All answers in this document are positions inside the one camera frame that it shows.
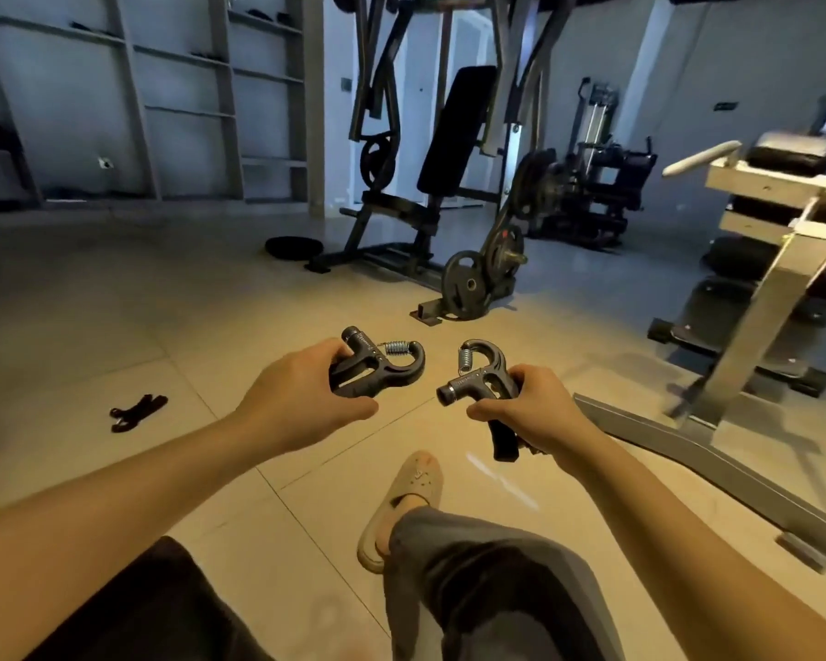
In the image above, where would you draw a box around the person's left hand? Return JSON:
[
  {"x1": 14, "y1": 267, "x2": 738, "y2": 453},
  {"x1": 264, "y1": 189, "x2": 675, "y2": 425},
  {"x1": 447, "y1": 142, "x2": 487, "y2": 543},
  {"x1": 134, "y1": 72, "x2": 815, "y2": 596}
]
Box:
[{"x1": 237, "y1": 336, "x2": 380, "y2": 455}]

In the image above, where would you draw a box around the person's right hand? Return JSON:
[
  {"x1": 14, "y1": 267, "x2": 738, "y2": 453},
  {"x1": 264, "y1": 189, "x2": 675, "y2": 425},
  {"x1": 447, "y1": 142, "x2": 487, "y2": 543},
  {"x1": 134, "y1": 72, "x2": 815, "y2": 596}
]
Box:
[{"x1": 466, "y1": 364, "x2": 593, "y2": 462}]

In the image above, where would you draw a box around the black spring grip strengthener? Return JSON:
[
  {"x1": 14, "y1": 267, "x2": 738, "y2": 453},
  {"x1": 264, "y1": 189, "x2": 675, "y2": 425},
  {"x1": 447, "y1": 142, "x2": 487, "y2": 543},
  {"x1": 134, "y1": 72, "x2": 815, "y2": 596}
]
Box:
[
  {"x1": 435, "y1": 339, "x2": 524, "y2": 464},
  {"x1": 329, "y1": 326, "x2": 428, "y2": 398}
]

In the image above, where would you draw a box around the person's right forearm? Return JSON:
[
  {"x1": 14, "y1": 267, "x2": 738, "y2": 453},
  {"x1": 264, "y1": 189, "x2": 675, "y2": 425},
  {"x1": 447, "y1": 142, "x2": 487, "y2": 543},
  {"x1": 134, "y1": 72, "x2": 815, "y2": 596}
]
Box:
[{"x1": 561, "y1": 432, "x2": 826, "y2": 661}]

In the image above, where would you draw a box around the person's left forearm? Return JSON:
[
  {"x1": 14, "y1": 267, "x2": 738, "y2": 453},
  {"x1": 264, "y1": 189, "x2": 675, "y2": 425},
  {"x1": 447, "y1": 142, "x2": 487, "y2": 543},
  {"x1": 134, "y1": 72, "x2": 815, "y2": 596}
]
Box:
[{"x1": 0, "y1": 412, "x2": 262, "y2": 661}]

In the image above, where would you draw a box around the beige right slipper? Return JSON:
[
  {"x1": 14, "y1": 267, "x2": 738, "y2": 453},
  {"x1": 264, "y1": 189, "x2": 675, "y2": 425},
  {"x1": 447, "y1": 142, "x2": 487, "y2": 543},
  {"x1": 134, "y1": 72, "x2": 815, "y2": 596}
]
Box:
[{"x1": 356, "y1": 450, "x2": 445, "y2": 576}]

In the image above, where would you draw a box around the grey metal rack stand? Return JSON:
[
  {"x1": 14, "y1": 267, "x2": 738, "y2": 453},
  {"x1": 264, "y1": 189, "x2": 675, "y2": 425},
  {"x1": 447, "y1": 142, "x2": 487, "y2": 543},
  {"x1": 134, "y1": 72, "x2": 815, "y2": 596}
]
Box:
[{"x1": 575, "y1": 95, "x2": 826, "y2": 572}]

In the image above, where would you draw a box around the dark exercise machine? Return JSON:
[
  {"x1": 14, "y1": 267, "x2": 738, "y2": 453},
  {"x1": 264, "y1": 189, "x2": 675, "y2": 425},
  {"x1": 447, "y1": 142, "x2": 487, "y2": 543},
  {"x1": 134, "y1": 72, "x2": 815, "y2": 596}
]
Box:
[{"x1": 522, "y1": 78, "x2": 659, "y2": 252}]

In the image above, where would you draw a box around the black plate-loaded gym machine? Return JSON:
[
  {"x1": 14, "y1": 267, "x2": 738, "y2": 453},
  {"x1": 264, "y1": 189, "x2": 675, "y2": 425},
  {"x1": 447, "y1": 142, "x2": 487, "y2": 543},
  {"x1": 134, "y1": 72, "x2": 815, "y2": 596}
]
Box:
[{"x1": 306, "y1": 0, "x2": 579, "y2": 328}]

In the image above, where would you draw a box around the grey wall shelf frame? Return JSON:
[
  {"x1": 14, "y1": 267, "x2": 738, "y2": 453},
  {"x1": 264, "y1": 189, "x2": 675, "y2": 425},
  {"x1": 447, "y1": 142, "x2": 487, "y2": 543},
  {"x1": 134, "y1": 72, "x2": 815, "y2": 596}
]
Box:
[{"x1": 0, "y1": 0, "x2": 325, "y2": 207}]

